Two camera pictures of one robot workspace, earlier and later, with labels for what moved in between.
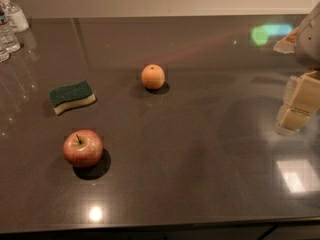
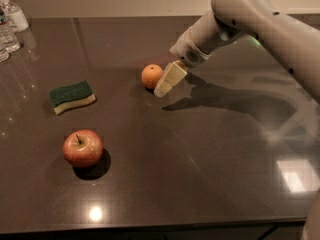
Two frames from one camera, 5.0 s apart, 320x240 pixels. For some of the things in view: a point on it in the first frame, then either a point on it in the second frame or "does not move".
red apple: x=83 y=148 does not move
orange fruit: x=152 y=77 does not move
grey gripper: x=309 y=43 → x=187 y=53
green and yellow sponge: x=70 y=96 does not move
